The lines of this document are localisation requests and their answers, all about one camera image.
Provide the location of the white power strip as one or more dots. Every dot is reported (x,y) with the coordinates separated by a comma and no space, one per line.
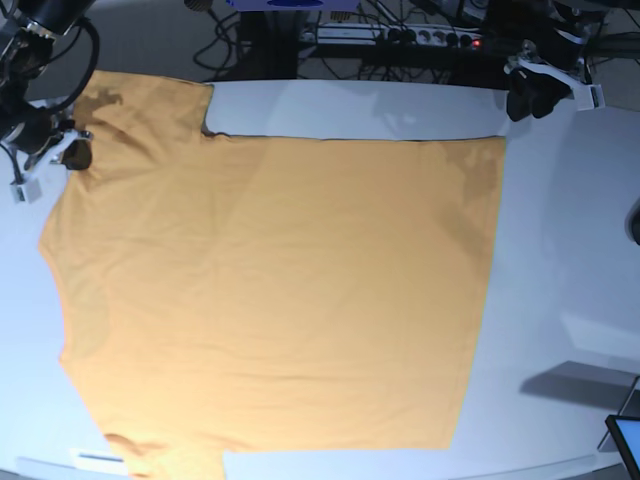
(361,34)

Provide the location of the orange T-shirt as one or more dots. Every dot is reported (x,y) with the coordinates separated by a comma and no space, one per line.
(263,294)

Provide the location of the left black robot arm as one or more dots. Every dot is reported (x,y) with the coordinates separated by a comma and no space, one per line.
(547,47)

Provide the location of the black table frame post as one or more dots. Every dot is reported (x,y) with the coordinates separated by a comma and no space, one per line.
(273,40)

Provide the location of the white flat label strip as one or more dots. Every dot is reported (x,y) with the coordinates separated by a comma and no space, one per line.
(82,456)

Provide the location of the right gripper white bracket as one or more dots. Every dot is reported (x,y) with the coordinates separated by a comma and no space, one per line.
(39,143)

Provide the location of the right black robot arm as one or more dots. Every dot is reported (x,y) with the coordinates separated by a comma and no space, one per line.
(29,32)

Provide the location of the dark round object right edge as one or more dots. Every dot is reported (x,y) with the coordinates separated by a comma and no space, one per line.
(632,223)

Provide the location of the grey tablet stand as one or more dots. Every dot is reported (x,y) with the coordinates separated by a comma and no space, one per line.
(629,407)

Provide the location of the tablet with blue screen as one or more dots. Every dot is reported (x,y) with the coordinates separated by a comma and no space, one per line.
(624,431)

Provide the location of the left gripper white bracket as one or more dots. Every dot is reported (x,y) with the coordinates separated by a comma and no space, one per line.
(536,86)

